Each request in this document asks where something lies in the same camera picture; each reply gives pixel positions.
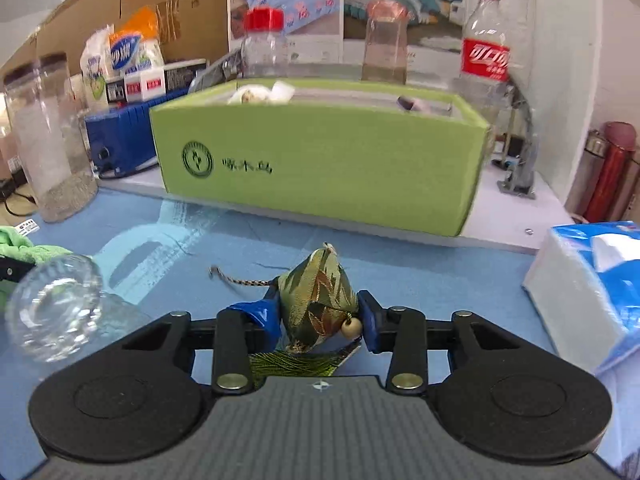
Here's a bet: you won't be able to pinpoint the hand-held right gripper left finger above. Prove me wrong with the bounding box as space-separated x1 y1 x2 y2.
121 300 281 394

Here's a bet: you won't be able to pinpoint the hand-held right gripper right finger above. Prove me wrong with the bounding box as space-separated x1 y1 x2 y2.
357 290 522 394

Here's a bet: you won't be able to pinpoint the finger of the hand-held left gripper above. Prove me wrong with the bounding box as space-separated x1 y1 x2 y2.
0 255 37 285

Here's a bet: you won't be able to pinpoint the green towel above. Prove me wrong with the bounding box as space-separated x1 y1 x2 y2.
0 226 76 293

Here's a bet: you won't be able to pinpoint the green brocade sachet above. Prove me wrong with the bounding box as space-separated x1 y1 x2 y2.
208 242 364 378

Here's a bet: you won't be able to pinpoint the green cardboard box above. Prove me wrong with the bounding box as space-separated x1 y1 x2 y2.
149 78 492 238

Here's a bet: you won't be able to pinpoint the white soft item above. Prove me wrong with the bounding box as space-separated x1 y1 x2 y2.
226 79 297 107

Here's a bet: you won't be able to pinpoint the clear glass cup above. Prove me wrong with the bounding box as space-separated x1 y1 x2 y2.
4 254 107 363

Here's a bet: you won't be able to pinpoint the tall clear plastic jar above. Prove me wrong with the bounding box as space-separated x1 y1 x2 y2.
2 66 98 224
36 51 83 126

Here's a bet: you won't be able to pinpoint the blue electronic device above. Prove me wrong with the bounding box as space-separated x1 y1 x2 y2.
84 87 192 181

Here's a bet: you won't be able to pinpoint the white and green packet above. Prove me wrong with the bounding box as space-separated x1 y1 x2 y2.
79 24 115 112

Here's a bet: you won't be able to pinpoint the blue tissue pack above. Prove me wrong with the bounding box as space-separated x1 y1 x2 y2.
521 221 640 377

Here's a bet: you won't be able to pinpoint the grey metal stand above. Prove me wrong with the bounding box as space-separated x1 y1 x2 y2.
492 82 540 202

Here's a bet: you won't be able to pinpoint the white boxes with red labels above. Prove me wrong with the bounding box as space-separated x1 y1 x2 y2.
106 59 209 107

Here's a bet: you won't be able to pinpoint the orange and blue packet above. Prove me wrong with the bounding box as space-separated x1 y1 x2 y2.
107 6 167 75

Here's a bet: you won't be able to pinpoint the clear jar with red cap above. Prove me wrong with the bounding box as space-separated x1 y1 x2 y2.
241 7 291 81

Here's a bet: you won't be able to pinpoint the silver thermos flask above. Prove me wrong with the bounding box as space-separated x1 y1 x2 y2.
574 129 607 217

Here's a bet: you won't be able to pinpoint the red thermos flask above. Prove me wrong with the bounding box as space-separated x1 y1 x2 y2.
584 121 638 224

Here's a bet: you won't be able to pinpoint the clear jar with pink lid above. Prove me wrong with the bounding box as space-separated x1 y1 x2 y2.
361 0 412 86

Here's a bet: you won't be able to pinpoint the brown cardboard box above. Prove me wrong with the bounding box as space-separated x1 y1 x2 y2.
35 0 231 78

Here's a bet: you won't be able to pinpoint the red label plastic bottle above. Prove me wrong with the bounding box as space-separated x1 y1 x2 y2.
452 0 514 111

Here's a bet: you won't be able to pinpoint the black cable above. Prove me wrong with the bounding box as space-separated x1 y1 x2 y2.
0 179 40 217

